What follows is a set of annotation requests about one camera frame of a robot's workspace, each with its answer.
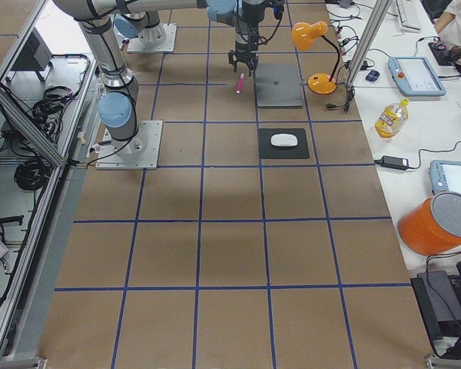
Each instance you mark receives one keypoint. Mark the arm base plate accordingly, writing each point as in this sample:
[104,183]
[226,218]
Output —
[159,39]
[142,151]

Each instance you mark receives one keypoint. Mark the blue teach pendant tablet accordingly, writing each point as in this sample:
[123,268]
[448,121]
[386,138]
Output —
[415,77]

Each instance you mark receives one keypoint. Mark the silver laptop notebook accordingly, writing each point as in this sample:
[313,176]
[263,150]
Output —
[278,86]

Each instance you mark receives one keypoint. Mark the dark blue pouch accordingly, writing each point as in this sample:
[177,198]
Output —
[372,76]

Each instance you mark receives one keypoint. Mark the black power adapter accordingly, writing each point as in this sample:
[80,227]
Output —
[396,163]

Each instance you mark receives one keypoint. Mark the black mousepad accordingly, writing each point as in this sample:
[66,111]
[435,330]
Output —
[267,151]

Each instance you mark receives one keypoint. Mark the yellow drink bottle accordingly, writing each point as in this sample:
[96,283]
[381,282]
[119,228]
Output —
[392,119]

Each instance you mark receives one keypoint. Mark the orange bucket with lid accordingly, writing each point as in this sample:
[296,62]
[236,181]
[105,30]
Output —
[434,226]

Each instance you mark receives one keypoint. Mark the aluminium frame post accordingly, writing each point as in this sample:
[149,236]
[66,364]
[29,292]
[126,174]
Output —
[369,33]

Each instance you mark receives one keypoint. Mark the white computer mouse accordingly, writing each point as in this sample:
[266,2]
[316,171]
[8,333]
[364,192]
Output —
[284,140]

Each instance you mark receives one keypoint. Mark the pink highlighter pen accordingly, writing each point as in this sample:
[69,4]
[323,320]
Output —
[240,83]

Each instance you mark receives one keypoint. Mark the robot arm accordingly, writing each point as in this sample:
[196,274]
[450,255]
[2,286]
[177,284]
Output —
[243,16]
[117,109]

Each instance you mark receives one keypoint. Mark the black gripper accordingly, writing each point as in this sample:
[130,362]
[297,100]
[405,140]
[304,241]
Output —
[243,42]

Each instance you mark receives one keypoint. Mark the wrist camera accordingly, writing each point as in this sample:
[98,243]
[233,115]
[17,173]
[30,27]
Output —
[278,8]

